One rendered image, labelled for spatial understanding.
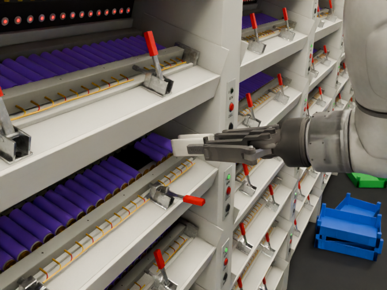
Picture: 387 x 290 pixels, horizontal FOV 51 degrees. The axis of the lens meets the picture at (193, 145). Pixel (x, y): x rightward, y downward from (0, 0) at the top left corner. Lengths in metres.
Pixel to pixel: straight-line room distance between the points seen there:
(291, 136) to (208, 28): 0.28
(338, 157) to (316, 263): 1.60
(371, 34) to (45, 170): 0.36
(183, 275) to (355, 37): 0.55
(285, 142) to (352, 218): 1.80
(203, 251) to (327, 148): 0.42
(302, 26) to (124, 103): 0.96
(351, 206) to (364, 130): 2.15
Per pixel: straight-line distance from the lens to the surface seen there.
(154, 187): 0.67
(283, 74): 1.46
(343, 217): 2.37
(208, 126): 0.80
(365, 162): 0.57
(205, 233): 0.91
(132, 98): 0.57
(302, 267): 2.11
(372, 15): 0.46
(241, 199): 1.08
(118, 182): 0.67
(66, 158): 0.45
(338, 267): 2.16
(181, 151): 0.69
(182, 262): 0.86
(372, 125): 0.54
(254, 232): 1.30
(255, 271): 1.45
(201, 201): 0.64
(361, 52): 0.48
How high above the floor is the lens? 1.28
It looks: 22 degrees down
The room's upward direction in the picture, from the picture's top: straight up
